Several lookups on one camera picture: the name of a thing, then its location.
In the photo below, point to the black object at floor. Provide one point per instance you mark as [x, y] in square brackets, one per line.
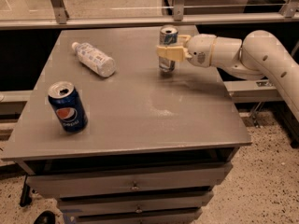
[47, 217]

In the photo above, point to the clear plastic water bottle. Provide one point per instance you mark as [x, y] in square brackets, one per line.
[95, 59]

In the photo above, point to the metal railing frame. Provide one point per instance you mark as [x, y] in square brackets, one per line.
[66, 14]

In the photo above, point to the silver blue Red Bull can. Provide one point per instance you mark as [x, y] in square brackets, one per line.
[168, 36]

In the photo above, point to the top grey drawer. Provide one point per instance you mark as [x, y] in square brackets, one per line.
[129, 180]

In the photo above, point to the grey drawer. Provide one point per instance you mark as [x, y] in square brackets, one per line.
[137, 203]
[129, 180]
[186, 215]

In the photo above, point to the blue Pepsi can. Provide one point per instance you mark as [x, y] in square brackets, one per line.
[67, 106]

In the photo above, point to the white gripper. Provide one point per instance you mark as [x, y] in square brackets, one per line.
[200, 49]

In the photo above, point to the middle grey drawer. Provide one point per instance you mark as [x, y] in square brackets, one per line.
[137, 203]

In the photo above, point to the bottom grey drawer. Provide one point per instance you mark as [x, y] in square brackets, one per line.
[186, 215]

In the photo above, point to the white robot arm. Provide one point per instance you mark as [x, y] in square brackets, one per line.
[259, 55]

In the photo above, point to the grey drawer cabinet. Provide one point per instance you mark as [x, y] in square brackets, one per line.
[137, 118]

